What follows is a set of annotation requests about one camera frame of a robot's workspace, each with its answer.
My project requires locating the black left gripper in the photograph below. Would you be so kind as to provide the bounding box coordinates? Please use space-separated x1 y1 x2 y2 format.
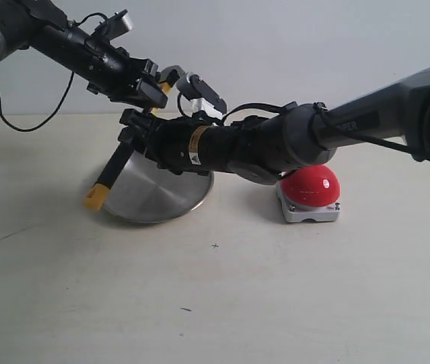
32 26 168 108

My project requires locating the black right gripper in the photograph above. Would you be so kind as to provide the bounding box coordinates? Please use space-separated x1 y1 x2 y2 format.
118 108 237 174

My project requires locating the black and yellow claw hammer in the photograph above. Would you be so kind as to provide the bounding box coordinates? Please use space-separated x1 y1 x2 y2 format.
83 65 185 212

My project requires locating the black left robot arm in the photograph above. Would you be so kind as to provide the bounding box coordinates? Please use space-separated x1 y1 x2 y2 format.
0 1 168 108

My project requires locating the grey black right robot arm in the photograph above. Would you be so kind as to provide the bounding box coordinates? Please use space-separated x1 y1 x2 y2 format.
121 68 430 185

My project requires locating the red dome push button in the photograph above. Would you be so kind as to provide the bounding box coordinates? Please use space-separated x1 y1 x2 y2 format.
276 165 341 223

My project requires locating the round stainless steel plate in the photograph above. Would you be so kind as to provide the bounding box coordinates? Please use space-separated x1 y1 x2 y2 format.
102 152 215 224

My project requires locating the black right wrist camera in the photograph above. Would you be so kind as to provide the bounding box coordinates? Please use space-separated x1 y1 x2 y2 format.
176 72 228 120

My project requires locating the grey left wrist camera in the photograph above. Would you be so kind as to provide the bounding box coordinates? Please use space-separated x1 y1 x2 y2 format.
93 9 133 41

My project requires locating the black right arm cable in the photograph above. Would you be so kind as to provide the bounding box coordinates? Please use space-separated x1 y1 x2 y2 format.
177 93 413 155

